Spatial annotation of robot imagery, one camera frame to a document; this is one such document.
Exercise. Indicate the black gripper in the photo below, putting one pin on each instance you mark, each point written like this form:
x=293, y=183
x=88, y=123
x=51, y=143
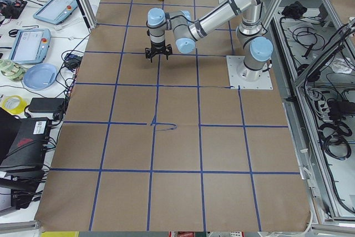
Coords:
x=157, y=49

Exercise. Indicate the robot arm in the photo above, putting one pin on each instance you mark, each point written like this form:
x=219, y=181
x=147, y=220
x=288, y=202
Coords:
x=257, y=48

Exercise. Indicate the brown paper table mat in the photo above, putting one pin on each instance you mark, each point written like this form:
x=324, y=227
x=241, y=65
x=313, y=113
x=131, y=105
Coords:
x=166, y=144

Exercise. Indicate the upper blue teach pendant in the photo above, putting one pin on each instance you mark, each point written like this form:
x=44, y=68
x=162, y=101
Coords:
x=56, y=11

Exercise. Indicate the blue teach pendant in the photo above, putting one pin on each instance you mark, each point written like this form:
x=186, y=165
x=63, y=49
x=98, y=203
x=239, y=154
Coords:
x=56, y=11
x=30, y=46

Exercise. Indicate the blue plastic plate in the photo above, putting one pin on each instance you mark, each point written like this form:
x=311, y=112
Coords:
x=40, y=76

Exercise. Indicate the lower blue teach pendant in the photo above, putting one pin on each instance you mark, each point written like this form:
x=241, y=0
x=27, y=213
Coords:
x=30, y=46

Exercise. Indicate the black power adapter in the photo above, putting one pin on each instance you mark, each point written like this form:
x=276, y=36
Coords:
x=46, y=105

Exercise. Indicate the green tape roll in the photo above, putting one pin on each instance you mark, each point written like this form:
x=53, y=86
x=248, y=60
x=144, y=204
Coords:
x=12, y=71

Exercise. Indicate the yellow tape roll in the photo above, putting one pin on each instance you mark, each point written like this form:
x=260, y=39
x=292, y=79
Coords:
x=14, y=104

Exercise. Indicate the black computer box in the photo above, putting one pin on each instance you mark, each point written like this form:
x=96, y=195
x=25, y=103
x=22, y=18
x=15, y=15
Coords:
x=23, y=142

